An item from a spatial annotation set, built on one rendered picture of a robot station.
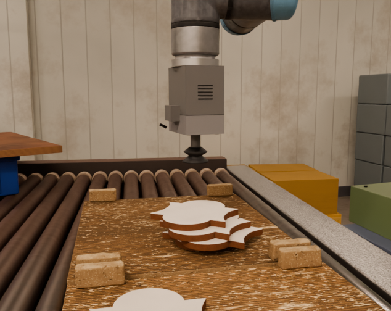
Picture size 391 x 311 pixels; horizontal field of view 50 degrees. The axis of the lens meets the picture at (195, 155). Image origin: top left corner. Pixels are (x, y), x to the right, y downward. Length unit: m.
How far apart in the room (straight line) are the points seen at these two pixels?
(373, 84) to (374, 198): 3.73
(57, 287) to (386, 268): 0.47
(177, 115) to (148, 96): 3.55
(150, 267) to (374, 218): 0.57
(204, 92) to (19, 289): 0.37
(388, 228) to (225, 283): 0.51
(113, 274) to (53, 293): 0.09
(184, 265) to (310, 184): 3.11
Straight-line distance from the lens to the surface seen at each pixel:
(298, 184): 3.62
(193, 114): 0.63
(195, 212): 0.69
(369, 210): 1.02
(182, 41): 0.65
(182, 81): 0.64
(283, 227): 0.84
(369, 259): 0.73
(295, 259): 0.60
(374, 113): 4.66
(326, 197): 3.76
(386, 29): 5.37
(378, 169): 4.63
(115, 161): 1.42
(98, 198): 0.95
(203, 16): 0.65
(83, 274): 0.55
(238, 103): 4.44
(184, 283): 0.55
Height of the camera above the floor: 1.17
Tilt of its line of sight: 8 degrees down
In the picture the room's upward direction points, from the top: straight up
